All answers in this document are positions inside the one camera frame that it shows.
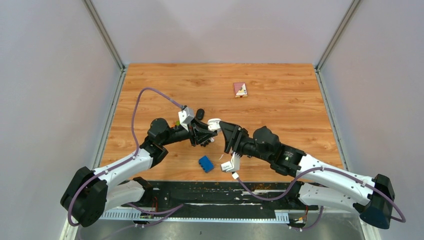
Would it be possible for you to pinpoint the white earbud charging case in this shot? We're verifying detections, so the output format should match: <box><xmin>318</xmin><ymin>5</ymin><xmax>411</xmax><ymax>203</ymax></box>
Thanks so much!
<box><xmin>207</xmin><ymin>118</ymin><xmax>221</xmax><ymax>133</ymax></box>

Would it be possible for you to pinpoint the red white card box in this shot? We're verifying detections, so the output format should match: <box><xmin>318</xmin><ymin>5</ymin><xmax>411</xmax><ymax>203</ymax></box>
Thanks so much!
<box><xmin>233</xmin><ymin>82</ymin><xmax>248</xmax><ymax>98</ymax></box>

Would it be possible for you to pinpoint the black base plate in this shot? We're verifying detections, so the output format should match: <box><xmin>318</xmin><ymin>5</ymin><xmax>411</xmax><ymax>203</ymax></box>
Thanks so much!
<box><xmin>134</xmin><ymin>181</ymin><xmax>318</xmax><ymax>218</ymax></box>

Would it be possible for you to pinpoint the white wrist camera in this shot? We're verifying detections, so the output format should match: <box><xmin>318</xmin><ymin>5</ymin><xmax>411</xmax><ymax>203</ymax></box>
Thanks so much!
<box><xmin>220</xmin><ymin>151</ymin><xmax>242</xmax><ymax>173</ymax></box>
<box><xmin>178</xmin><ymin>106</ymin><xmax>195</xmax><ymax>131</ymax></box>

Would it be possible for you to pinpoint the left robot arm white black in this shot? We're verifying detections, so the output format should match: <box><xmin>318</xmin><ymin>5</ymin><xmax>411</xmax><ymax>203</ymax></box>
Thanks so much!
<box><xmin>60</xmin><ymin>115</ymin><xmax>221</xmax><ymax>227</ymax></box>

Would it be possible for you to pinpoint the orange green toy block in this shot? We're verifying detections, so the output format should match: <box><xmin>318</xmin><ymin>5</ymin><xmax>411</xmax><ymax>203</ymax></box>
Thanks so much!
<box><xmin>172</xmin><ymin>120</ymin><xmax>180</xmax><ymax>128</ymax></box>

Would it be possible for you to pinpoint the black earbud case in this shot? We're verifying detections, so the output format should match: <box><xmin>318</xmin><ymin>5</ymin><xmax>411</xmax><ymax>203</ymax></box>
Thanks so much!
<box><xmin>195</xmin><ymin>108</ymin><xmax>205</xmax><ymax>121</ymax></box>

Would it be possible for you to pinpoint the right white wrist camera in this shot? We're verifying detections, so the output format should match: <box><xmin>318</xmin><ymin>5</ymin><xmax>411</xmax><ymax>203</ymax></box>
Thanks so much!
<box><xmin>220</xmin><ymin>151</ymin><xmax>242</xmax><ymax>173</ymax></box>

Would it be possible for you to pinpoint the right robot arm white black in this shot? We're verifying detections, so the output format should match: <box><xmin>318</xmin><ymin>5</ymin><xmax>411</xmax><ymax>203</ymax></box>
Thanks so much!
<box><xmin>219</xmin><ymin>121</ymin><xmax>399</xmax><ymax>230</ymax></box>

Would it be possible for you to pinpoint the black earbuds pair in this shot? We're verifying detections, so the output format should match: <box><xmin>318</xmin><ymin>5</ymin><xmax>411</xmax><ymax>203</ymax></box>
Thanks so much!
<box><xmin>200</xmin><ymin>138</ymin><xmax>215</xmax><ymax>147</ymax></box>

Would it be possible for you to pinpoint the slotted white cable duct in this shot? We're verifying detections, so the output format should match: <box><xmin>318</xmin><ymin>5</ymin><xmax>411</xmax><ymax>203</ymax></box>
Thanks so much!
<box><xmin>99</xmin><ymin>208</ymin><xmax>290</xmax><ymax>224</ymax></box>

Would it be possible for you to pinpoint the blue toy brick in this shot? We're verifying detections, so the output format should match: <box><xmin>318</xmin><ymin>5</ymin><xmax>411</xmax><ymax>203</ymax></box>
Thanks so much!
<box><xmin>198</xmin><ymin>155</ymin><xmax>215</xmax><ymax>173</ymax></box>

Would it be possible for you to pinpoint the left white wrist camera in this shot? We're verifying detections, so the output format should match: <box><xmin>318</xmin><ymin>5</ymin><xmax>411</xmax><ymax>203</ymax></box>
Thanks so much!
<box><xmin>178</xmin><ymin>106</ymin><xmax>195</xmax><ymax>131</ymax></box>

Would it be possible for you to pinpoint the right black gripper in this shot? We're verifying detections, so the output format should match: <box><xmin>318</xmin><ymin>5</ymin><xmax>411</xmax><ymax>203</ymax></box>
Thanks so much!
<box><xmin>218</xmin><ymin>122</ymin><xmax>272</xmax><ymax>163</ymax></box>

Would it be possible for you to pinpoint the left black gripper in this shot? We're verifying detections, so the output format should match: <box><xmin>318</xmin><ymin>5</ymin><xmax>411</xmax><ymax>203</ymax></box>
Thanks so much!
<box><xmin>161</xmin><ymin>115</ymin><xmax>218</xmax><ymax>147</ymax></box>

